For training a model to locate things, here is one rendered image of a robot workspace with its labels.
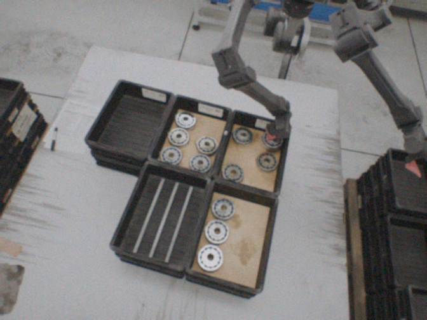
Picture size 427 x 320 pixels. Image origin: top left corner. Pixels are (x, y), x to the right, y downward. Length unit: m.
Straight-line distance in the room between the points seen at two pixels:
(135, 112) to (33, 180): 0.59
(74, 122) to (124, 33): 1.73
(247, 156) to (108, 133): 0.69
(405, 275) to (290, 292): 0.85
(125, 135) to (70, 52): 1.85
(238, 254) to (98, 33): 2.68
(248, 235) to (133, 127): 0.77
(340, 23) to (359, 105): 2.20
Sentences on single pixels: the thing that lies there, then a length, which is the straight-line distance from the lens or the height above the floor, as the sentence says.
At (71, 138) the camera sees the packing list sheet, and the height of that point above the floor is 0.70.
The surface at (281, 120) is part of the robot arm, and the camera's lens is 1.38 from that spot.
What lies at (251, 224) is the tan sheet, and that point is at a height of 0.83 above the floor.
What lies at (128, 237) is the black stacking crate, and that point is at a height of 0.83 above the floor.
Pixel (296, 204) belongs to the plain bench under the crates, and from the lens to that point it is 1.67.
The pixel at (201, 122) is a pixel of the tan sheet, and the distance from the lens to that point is 1.65.
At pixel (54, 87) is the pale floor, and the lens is 3.09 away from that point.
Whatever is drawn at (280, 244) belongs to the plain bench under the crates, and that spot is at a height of 0.70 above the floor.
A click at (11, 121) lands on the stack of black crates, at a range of 2.31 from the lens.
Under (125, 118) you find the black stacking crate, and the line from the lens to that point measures 1.69.
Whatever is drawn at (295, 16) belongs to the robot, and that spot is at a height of 1.30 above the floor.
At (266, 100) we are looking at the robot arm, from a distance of 1.23.
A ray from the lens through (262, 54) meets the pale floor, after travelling 3.31.
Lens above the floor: 2.16
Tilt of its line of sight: 59 degrees down
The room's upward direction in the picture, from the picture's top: 10 degrees clockwise
